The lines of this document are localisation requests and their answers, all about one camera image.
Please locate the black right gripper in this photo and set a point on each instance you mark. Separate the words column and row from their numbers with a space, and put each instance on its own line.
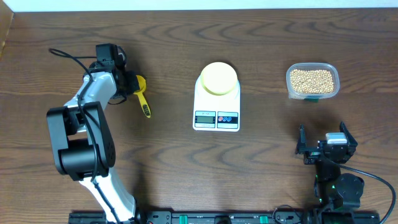
column 311, row 155

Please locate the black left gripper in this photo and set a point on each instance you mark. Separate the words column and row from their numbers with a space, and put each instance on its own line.
column 132, row 86

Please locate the yellow measuring scoop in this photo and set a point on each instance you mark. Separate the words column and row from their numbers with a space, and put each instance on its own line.
column 140, row 94

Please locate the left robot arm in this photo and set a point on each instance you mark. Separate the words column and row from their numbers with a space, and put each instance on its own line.
column 82, row 144

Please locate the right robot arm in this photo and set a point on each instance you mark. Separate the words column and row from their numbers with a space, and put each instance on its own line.
column 339, row 193

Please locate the white digital kitchen scale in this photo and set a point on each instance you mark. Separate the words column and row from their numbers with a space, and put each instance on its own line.
column 216, row 112

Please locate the yellow bowl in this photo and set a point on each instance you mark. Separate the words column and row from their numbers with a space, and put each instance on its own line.
column 218, row 78

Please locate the green tape strip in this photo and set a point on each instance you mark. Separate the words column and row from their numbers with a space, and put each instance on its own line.
column 315, row 100

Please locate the soybeans in container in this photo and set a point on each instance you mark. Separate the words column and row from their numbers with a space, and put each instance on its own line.
column 312, row 81

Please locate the clear plastic container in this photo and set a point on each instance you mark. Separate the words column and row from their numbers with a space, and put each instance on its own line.
column 312, row 66

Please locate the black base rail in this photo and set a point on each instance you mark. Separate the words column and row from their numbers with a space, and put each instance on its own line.
column 281, row 216

